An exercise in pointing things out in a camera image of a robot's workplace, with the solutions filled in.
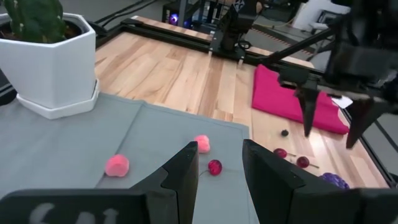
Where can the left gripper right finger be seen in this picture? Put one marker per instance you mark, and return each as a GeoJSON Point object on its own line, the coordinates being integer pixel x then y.
{"type": "Point", "coordinates": [280, 193]}

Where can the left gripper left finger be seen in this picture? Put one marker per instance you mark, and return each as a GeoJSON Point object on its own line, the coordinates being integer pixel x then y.
{"type": "Point", "coordinates": [177, 180]}

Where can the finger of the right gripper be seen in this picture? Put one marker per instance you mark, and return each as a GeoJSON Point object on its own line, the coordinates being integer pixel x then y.
{"type": "Point", "coordinates": [308, 112]}
{"type": "Point", "coordinates": [362, 121]}

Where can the dark toy blueberry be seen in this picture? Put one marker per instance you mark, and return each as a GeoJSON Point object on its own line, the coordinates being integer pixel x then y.
{"type": "Point", "coordinates": [285, 132]}

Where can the red toy cherry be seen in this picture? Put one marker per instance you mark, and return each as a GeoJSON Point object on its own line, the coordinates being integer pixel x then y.
{"type": "Point", "coordinates": [280, 152]}
{"type": "Point", "coordinates": [214, 167]}
{"type": "Point", "coordinates": [303, 161]}

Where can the small pink candy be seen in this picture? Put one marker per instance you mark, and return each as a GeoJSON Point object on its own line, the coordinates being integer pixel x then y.
{"type": "Point", "coordinates": [202, 143]}

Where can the purple toy grape bunch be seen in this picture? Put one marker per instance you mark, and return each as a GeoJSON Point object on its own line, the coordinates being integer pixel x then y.
{"type": "Point", "coordinates": [334, 181]}

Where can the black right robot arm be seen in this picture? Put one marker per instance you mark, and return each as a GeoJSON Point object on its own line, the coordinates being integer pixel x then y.
{"type": "Point", "coordinates": [231, 31]}

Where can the white paper slip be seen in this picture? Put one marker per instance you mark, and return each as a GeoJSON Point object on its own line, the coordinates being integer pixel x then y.
{"type": "Point", "coordinates": [342, 101]}

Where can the red folded cloth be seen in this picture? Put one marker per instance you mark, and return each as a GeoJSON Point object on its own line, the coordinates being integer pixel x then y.
{"type": "Point", "coordinates": [273, 96]}

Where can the white background box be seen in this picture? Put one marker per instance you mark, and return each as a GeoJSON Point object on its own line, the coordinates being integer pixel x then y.
{"type": "Point", "coordinates": [317, 12]}

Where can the grey cloth mat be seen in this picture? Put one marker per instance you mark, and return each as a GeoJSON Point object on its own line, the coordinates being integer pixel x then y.
{"type": "Point", "coordinates": [62, 149]}

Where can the black computer tower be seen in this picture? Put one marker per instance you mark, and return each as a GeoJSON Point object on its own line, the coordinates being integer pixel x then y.
{"type": "Point", "coordinates": [178, 14]}

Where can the white hexagonal plant pot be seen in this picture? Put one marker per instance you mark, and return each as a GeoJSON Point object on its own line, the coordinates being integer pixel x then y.
{"type": "Point", "coordinates": [49, 71]}

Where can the green cactus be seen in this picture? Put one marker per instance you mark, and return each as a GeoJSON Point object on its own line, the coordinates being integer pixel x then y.
{"type": "Point", "coordinates": [34, 21]}

